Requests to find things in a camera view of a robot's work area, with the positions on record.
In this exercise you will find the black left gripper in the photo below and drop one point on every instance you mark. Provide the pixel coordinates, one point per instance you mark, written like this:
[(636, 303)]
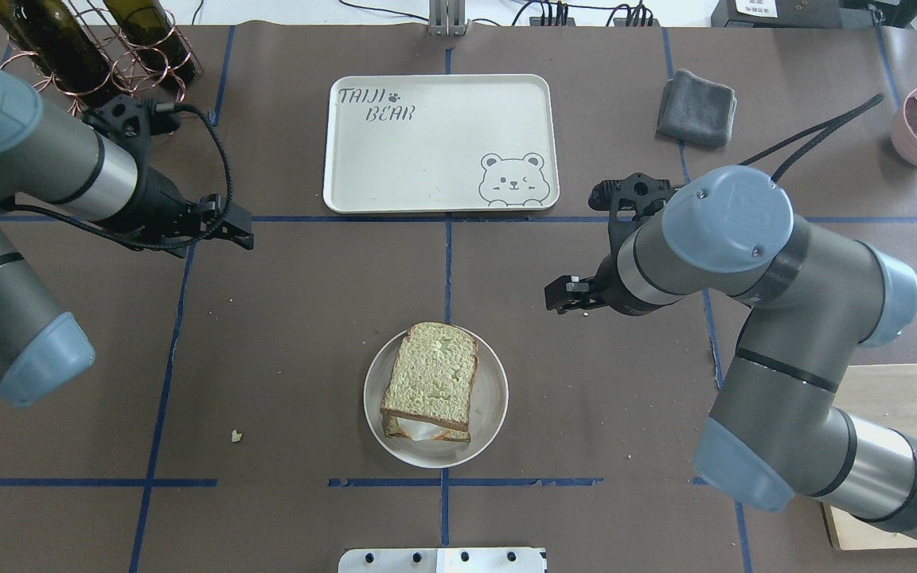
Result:
[(158, 196)]

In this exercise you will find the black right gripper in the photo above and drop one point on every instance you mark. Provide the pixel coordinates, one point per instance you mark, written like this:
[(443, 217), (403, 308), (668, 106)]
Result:
[(609, 298)]

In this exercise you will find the white round plate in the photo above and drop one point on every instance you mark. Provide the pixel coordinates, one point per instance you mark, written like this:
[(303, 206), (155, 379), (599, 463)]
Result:
[(487, 410)]

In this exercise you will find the bread slice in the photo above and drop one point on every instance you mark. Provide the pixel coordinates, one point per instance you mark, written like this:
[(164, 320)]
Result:
[(391, 431), (433, 376)]

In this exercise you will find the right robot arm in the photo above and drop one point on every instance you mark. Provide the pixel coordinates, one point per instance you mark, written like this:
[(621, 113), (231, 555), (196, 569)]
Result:
[(774, 431)]

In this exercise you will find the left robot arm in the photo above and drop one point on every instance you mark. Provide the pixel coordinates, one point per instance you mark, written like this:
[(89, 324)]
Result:
[(93, 173)]

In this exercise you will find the cream bear tray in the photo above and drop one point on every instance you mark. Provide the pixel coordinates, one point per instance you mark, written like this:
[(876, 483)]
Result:
[(440, 143)]

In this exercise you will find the fried egg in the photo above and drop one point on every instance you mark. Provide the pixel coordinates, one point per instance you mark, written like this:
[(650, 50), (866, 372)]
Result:
[(419, 430)]

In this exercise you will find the dark wine bottle lower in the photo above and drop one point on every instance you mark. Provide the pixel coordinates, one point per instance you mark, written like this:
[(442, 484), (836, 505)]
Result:
[(161, 49)]

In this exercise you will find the dark wine bottle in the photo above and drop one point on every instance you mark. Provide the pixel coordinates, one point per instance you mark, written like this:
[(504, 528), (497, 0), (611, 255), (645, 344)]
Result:
[(60, 48), (161, 49)]

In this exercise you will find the bread slice under egg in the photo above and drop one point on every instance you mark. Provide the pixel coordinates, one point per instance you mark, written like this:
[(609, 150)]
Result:
[(391, 431)]

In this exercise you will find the grey folded cloth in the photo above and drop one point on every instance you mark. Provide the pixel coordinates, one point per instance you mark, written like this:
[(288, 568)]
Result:
[(697, 110)]

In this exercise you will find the dark wine bottle upper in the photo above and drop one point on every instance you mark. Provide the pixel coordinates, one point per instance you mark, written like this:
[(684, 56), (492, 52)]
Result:
[(60, 48)]

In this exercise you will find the black power strip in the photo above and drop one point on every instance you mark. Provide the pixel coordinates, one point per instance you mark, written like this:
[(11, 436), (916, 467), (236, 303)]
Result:
[(560, 14)]

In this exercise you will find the wooden cutting board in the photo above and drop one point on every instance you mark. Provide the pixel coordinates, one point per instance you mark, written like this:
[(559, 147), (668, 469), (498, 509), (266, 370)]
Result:
[(884, 394)]

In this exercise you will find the copper wire bottle rack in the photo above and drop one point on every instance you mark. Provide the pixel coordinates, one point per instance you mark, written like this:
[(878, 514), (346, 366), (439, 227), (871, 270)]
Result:
[(101, 27)]

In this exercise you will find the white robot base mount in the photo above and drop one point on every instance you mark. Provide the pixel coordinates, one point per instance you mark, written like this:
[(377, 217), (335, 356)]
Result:
[(469, 559)]

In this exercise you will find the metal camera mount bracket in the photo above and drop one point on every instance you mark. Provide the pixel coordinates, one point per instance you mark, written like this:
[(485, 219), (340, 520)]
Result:
[(447, 18)]

